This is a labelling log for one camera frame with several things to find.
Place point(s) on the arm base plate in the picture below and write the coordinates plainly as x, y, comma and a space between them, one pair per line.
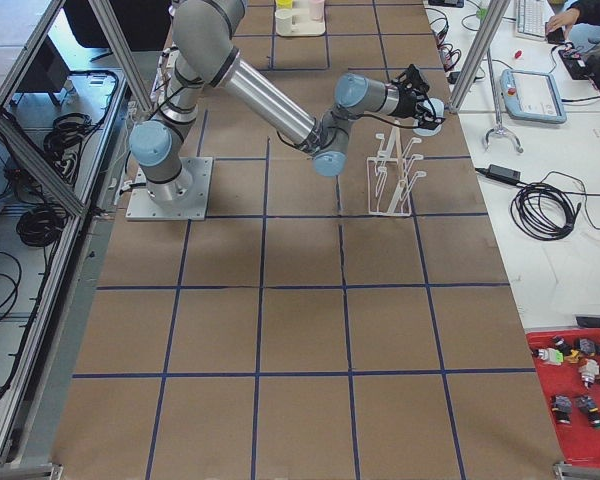
185, 198

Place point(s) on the black power adapter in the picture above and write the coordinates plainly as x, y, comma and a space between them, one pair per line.
503, 174

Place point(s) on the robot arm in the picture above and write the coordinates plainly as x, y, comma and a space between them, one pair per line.
203, 33

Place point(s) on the yellow plastic cup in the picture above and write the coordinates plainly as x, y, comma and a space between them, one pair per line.
284, 4

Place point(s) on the white keyboard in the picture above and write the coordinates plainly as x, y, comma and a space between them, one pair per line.
530, 18

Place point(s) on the red parts tray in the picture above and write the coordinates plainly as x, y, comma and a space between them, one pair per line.
568, 366

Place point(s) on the white plastic cup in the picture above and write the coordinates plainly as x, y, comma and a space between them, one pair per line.
284, 22

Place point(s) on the white wire cup rack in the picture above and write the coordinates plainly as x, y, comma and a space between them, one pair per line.
391, 174

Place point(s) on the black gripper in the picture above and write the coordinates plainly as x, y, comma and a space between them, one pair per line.
406, 104

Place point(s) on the teach pendant tablet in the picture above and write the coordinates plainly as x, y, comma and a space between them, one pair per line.
532, 96

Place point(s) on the pink plastic cup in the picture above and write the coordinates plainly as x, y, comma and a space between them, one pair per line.
316, 10

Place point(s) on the light blue plastic cup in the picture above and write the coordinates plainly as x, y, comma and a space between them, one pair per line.
431, 117

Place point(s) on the metal grabber stick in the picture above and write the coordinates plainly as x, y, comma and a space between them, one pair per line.
499, 130

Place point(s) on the cream bunny tray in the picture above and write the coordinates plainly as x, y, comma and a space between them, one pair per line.
304, 26

